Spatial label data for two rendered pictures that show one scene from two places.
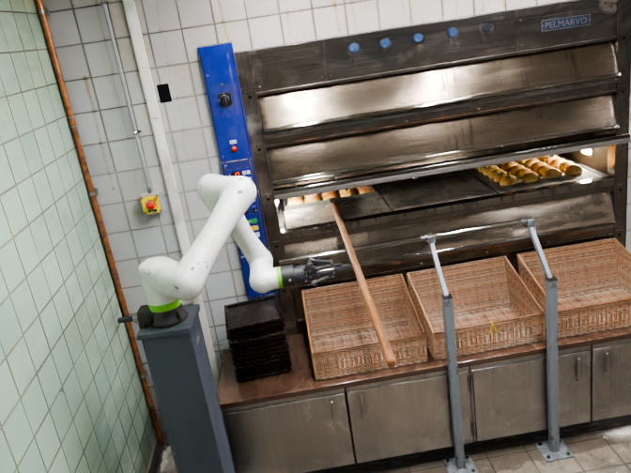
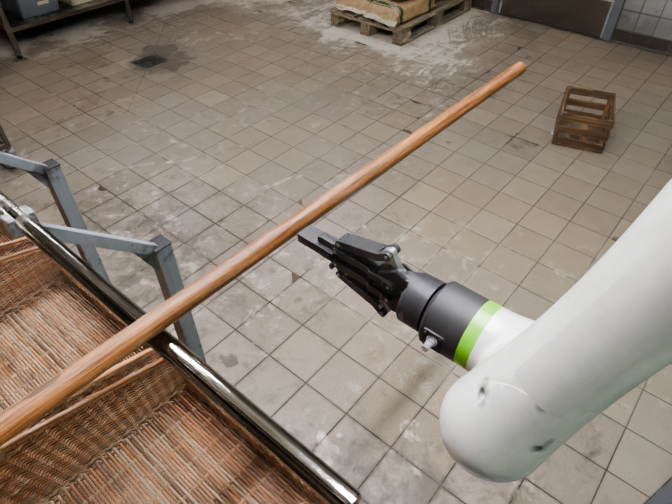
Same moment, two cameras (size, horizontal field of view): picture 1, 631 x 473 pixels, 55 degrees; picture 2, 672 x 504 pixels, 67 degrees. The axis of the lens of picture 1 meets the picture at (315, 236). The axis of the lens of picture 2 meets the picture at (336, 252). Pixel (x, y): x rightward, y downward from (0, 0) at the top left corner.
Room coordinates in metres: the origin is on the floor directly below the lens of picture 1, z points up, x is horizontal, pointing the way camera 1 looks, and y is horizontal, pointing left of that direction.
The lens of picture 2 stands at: (2.81, 0.31, 1.71)
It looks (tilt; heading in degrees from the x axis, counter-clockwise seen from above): 43 degrees down; 222
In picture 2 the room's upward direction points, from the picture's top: straight up
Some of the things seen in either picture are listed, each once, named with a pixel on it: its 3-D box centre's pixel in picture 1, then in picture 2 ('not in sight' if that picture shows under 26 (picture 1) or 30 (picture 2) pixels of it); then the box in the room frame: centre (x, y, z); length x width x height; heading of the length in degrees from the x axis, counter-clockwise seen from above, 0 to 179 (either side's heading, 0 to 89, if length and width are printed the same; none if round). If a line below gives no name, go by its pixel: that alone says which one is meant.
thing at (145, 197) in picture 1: (152, 202); not in sight; (2.95, 0.78, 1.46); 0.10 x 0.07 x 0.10; 92
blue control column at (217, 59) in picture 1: (256, 206); not in sight; (3.94, 0.36, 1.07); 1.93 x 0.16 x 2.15; 2
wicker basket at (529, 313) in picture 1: (472, 305); (16, 347); (2.78, -0.74, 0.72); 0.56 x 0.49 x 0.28; 93
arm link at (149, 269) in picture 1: (161, 282); not in sight; (2.12, 0.59, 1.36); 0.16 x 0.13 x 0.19; 48
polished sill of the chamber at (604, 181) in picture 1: (447, 206); not in sight; (3.07, -0.72, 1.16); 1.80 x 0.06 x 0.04; 92
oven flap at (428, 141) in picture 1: (443, 137); not in sight; (3.05, -0.72, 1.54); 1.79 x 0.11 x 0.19; 92
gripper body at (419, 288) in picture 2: (305, 273); (405, 292); (2.40, 0.06, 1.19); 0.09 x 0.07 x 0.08; 91
